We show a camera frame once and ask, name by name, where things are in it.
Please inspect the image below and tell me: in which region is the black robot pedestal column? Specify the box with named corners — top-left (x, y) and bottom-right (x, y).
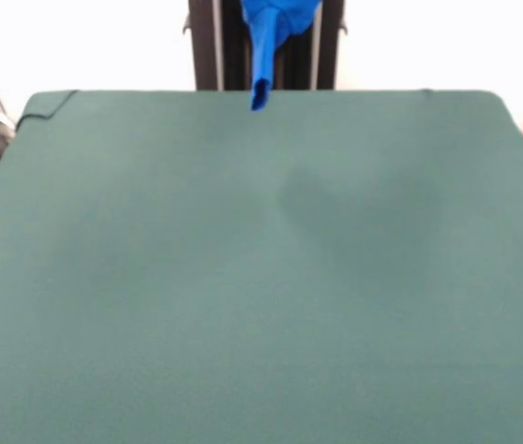
top-left (181, 0), bottom-right (349, 93)

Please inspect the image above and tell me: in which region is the blue printed shirt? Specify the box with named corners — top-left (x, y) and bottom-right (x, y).
top-left (240, 0), bottom-right (325, 113)

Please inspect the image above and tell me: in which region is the dark green table cloth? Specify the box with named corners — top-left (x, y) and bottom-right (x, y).
top-left (0, 89), bottom-right (523, 444)

